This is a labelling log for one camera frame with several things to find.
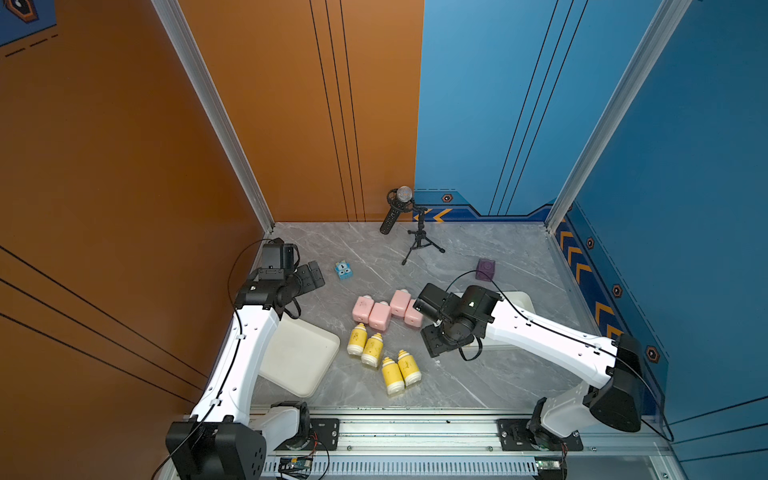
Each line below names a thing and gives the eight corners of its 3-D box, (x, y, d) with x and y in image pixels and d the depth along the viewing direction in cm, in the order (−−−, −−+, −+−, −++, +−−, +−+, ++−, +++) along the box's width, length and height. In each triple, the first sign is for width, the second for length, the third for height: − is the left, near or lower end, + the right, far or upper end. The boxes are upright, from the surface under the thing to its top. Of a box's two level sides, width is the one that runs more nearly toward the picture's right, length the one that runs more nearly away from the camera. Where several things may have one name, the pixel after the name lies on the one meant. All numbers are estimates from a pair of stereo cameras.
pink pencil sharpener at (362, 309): (354, 330, 94) (351, 319, 87) (356, 307, 99) (354, 295, 93) (372, 330, 94) (370, 319, 87) (373, 307, 99) (371, 295, 93)
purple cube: (475, 281, 106) (478, 272, 101) (475, 266, 110) (479, 257, 106) (490, 284, 105) (494, 275, 101) (490, 269, 109) (494, 259, 105)
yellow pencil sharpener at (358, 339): (348, 355, 86) (346, 348, 81) (357, 330, 91) (355, 321, 87) (362, 359, 85) (360, 351, 81) (370, 332, 90) (369, 324, 86)
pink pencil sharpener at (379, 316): (369, 331, 93) (367, 321, 87) (376, 310, 98) (375, 299, 92) (385, 335, 92) (384, 325, 87) (391, 313, 97) (391, 302, 91)
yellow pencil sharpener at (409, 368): (405, 389, 82) (406, 381, 76) (395, 361, 87) (395, 351, 81) (420, 384, 83) (422, 375, 77) (409, 356, 88) (410, 346, 82)
